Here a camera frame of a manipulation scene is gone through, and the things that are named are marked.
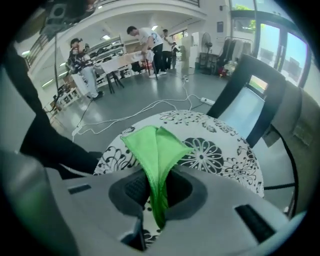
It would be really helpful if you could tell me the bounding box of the white shelving unit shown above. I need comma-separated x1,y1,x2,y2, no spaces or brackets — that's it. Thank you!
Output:
86,34,126,66

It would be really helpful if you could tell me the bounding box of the black storage crate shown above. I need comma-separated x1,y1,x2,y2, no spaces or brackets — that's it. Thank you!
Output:
199,52,219,75

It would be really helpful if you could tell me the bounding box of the person's black-sleeved left forearm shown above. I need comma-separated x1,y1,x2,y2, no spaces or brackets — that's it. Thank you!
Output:
3,47,103,179

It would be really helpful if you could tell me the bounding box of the black stair railing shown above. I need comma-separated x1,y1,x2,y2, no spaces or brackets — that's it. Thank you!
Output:
23,32,55,68

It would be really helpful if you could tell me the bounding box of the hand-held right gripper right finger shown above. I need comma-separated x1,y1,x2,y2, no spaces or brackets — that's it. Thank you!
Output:
149,166,292,256

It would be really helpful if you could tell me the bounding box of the white cabinet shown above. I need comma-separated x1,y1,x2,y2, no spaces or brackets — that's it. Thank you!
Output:
181,31,202,70

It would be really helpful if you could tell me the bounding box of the beige coat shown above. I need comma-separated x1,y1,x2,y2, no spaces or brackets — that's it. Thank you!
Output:
262,79,320,221

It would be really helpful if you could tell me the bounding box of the thin black hanging cable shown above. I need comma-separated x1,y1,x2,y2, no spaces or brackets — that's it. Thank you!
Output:
53,29,62,103

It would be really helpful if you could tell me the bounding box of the low white shelf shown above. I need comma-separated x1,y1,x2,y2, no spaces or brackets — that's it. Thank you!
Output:
53,87,81,108

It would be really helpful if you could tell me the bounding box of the white floor cable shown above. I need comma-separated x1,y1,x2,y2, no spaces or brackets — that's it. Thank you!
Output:
72,81,203,136

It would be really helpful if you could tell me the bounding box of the green cloth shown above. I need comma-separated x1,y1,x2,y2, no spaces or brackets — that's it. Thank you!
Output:
120,124,196,231

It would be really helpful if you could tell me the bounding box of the glass door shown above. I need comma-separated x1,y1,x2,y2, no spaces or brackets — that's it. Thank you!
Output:
254,22,309,88

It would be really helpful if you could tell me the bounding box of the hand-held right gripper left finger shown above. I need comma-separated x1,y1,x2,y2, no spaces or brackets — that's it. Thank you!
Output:
0,151,152,256

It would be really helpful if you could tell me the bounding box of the black standing fan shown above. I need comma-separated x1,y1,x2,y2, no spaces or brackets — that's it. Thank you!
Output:
201,31,213,76

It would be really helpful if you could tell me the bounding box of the table with white cloth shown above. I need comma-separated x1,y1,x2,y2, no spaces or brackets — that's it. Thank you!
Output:
98,51,155,95

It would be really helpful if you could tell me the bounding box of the clothes rack with garments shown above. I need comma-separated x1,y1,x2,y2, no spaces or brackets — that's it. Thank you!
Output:
218,36,253,76

